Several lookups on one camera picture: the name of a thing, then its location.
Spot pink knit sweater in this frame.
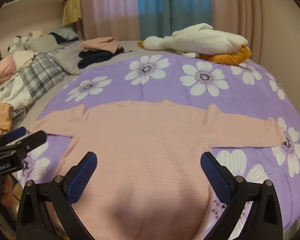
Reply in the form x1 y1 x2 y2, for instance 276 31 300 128
29 101 286 239

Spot person's left hand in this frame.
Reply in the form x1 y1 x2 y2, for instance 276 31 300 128
1 176 23 207

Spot orange patterned small garment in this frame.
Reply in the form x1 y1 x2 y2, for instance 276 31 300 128
0 102 13 136

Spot pink folded cloth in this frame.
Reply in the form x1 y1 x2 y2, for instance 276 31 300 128
0 55 17 84

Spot plaid grey white quilt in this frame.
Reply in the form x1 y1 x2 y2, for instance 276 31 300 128
0 41 79 110

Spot grey pillow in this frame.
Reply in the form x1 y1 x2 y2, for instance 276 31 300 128
52 45 82 75

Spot folded dark navy garment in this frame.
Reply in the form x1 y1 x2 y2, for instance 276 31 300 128
78 48 125 69

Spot striped blue pillow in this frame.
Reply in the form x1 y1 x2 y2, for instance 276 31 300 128
51 28 78 41

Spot purple floral bed sheet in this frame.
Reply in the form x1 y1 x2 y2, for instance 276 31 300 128
22 54 300 230

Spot folded peach garment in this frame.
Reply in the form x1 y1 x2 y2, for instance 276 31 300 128
79 37 121 54

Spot yellow hanging cloth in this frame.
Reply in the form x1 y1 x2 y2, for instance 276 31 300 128
63 0 82 25

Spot pink and blue curtain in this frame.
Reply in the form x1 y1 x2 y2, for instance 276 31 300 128
81 0 262 59

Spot white goose plush toy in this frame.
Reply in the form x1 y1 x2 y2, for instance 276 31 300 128
138 23 252 66

